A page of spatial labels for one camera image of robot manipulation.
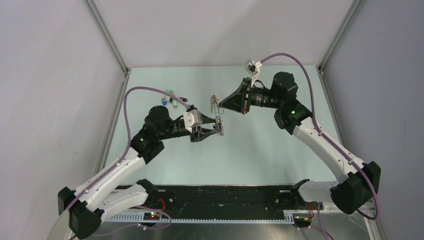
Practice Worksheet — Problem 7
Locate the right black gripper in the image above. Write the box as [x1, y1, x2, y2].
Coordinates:
[218, 77, 282, 115]

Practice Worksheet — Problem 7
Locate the metal disc with keyrings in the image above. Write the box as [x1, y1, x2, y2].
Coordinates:
[210, 94, 224, 136]

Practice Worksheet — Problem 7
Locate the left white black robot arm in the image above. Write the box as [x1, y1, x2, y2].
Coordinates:
[47, 106, 222, 240]

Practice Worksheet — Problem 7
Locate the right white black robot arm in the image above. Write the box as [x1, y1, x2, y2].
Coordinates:
[219, 72, 381, 215]

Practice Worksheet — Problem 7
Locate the black tagged key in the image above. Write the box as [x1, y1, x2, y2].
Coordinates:
[179, 96, 188, 103]

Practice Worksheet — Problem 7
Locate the green tagged key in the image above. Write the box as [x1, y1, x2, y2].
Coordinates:
[169, 99, 178, 110]

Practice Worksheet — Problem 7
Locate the blue tagged key on table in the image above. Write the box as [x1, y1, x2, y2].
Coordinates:
[161, 97, 170, 106]

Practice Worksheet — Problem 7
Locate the left controller board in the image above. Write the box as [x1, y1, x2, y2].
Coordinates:
[141, 211, 162, 222]

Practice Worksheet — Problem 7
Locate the controller board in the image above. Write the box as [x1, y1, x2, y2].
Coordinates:
[141, 211, 162, 222]
[292, 215, 313, 229]

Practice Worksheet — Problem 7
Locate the right controller board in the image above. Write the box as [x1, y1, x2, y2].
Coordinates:
[292, 215, 313, 229]

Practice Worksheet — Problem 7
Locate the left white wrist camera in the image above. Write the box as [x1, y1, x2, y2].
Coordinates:
[183, 109, 202, 133]

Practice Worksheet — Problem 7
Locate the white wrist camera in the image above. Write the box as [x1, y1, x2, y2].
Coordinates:
[244, 59, 262, 87]
[183, 109, 202, 133]

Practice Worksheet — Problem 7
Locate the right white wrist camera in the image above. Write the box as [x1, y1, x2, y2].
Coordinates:
[244, 59, 262, 87]

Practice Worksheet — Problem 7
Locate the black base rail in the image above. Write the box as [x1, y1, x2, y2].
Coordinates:
[142, 184, 323, 223]

